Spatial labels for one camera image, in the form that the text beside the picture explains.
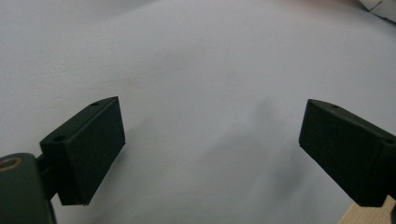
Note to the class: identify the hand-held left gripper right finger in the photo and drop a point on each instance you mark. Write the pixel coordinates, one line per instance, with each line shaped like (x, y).
(345, 149)

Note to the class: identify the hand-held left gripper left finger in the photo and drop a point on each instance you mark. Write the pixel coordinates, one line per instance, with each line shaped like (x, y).
(84, 149)

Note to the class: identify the white crumpled paper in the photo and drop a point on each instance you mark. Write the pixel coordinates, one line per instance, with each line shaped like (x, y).
(381, 7)

